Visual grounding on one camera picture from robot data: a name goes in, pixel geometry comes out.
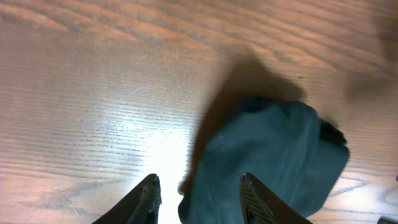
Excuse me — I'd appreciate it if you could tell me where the black polo shirt white logo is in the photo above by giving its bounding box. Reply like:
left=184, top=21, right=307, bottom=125
left=178, top=96, right=349, bottom=223

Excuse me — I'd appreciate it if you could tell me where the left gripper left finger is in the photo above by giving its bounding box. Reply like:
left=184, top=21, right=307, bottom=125
left=93, top=174, right=162, bottom=224

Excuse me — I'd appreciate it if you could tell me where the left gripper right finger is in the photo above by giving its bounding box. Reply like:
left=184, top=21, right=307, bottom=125
left=239, top=172, right=312, bottom=224

